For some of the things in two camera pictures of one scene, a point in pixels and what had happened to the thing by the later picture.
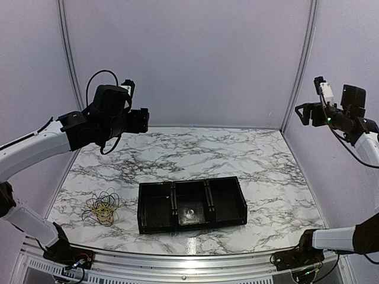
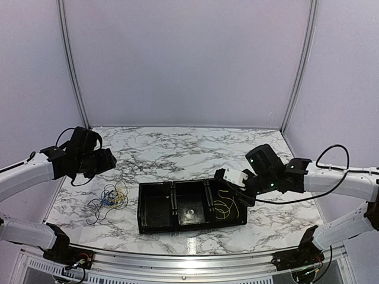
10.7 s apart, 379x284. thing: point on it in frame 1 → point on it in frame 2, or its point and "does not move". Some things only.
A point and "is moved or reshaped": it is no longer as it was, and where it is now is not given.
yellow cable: (105, 213) is moved or reshaped
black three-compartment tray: (190, 203) does not move
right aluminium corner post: (304, 64) does not move
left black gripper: (140, 122) → (106, 162)
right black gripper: (316, 121) → (235, 191)
